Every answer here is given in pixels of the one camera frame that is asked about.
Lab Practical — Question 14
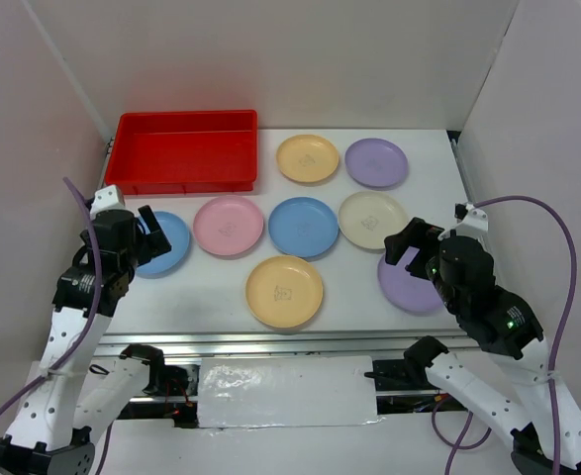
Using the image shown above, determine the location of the blue plate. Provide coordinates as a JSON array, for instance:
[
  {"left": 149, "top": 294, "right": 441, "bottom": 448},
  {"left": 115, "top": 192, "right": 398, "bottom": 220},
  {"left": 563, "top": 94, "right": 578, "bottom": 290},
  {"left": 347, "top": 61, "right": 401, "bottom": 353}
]
[
  {"left": 268, "top": 197, "right": 339, "bottom": 258},
  {"left": 136, "top": 211, "right": 191, "bottom": 278}
]

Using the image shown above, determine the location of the cream white plate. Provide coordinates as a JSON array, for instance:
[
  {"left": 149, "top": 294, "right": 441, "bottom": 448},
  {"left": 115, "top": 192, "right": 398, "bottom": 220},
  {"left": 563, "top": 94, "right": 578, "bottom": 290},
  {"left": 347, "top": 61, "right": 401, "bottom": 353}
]
[{"left": 338, "top": 191, "right": 410, "bottom": 251}]

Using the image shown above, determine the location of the pink plate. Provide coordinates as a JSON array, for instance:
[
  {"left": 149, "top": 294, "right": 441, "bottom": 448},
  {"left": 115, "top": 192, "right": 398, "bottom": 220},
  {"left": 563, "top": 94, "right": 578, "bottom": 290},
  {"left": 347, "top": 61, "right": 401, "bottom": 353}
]
[{"left": 192, "top": 195, "right": 264, "bottom": 256}]

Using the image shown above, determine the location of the purple plate back row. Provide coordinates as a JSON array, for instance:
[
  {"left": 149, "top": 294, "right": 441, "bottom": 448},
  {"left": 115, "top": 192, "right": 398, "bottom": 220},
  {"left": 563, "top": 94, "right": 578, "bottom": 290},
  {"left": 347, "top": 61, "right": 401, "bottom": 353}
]
[{"left": 344, "top": 138, "right": 410, "bottom": 188}]

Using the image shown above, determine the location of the yellow plate back row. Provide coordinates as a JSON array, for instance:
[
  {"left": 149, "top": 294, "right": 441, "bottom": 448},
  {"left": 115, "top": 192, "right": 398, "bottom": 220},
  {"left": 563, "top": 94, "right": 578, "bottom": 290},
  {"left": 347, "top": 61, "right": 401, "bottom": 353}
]
[{"left": 275, "top": 135, "right": 339, "bottom": 184}]

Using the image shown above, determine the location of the yellow plate front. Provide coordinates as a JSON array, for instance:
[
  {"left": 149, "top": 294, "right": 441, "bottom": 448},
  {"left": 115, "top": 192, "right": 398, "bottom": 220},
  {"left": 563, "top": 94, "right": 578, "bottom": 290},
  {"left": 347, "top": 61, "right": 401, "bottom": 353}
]
[{"left": 244, "top": 255, "right": 324, "bottom": 330}]

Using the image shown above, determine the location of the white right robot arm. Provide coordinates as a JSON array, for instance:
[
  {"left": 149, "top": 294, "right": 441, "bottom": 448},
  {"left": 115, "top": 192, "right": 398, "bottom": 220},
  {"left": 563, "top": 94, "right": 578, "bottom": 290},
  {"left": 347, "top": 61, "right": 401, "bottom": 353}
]
[{"left": 384, "top": 218, "right": 581, "bottom": 474}]

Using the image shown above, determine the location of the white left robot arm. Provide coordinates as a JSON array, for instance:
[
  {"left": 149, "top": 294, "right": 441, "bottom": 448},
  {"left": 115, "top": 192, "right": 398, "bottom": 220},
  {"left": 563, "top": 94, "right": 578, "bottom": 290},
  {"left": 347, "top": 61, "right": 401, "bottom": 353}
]
[{"left": 0, "top": 206, "right": 171, "bottom": 474}]

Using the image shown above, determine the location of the red plastic bin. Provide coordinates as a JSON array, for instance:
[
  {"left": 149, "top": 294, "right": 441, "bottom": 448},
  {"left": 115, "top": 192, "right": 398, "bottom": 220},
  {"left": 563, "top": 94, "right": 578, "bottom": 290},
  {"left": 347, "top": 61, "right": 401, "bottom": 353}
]
[{"left": 104, "top": 110, "right": 258, "bottom": 195}]

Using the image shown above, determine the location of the white foil covered panel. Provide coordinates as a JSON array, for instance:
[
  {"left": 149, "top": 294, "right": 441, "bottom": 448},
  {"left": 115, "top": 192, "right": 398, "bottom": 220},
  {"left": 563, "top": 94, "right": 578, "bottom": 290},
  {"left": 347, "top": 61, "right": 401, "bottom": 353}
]
[{"left": 197, "top": 356, "right": 378, "bottom": 428}]

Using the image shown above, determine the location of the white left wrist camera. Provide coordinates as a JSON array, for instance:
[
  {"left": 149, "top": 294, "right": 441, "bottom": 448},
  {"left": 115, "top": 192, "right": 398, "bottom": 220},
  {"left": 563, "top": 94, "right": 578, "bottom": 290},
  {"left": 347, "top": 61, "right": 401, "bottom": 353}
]
[{"left": 90, "top": 185, "right": 126, "bottom": 219}]

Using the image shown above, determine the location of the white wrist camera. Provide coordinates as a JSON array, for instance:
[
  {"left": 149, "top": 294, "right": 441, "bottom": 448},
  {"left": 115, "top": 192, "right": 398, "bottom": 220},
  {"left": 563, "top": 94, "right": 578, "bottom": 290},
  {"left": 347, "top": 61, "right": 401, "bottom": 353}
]
[
  {"left": 452, "top": 203, "right": 489, "bottom": 239},
  {"left": 90, "top": 185, "right": 126, "bottom": 219}
]

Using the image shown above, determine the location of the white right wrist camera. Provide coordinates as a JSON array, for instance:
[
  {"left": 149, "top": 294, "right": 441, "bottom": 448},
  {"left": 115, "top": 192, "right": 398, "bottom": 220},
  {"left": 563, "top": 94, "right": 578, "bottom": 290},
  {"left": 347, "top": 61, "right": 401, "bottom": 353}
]
[{"left": 452, "top": 203, "right": 489, "bottom": 239}]

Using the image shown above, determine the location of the aluminium rail frame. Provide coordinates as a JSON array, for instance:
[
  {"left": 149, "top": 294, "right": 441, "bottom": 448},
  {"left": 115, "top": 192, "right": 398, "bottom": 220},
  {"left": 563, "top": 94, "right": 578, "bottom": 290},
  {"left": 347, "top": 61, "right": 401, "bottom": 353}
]
[{"left": 95, "top": 330, "right": 476, "bottom": 359}]

